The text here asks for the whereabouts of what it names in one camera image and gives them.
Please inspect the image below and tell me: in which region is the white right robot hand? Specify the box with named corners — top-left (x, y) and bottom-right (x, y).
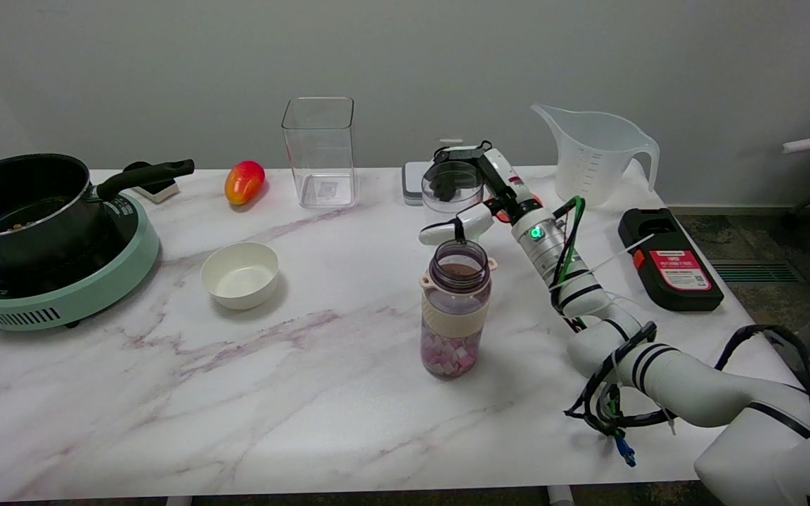
top-left (419, 141), bottom-right (541, 246)

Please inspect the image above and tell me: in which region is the small clear measuring cup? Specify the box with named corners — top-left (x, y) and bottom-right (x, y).
top-left (421, 160), bottom-right (485, 217)

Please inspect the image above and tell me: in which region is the large clear measuring jug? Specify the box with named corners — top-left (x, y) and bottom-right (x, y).
top-left (531, 104), bottom-right (660, 209)

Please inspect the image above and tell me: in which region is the white kitchen scale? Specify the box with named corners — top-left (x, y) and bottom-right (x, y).
top-left (401, 162), bottom-right (435, 207)

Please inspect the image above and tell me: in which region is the bottle with pink marshmallows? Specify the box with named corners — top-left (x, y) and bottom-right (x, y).
top-left (418, 239), bottom-right (499, 380)

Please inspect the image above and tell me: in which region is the clear square container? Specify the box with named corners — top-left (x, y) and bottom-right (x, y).
top-left (281, 97), bottom-right (359, 209)

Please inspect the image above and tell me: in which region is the black device with red label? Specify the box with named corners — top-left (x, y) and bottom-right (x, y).
top-left (618, 208), bottom-right (725, 312)

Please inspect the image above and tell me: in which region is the red yellow mango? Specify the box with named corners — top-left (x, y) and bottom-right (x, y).
top-left (224, 160), bottom-right (266, 207)

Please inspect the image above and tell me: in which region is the floor vent grille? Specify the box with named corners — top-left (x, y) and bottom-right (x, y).
top-left (709, 260), bottom-right (803, 283)

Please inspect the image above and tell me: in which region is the white bowl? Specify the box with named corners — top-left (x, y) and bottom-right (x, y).
top-left (200, 242), bottom-right (281, 311)

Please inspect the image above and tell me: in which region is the green induction cooker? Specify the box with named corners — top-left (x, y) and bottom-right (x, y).
top-left (0, 191), bottom-right (161, 331)

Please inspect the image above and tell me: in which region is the green robot cable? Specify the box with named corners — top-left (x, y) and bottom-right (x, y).
top-left (551, 196), bottom-right (586, 310)

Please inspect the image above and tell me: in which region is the white cable tie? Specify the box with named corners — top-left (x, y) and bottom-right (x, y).
top-left (549, 234), bottom-right (657, 290)

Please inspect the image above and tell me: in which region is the black wrapped cable bundle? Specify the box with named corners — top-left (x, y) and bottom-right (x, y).
top-left (563, 322), bottom-right (676, 468)

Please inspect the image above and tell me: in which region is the black pot with handle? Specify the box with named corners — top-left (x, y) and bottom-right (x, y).
top-left (0, 153), bottom-right (195, 271)

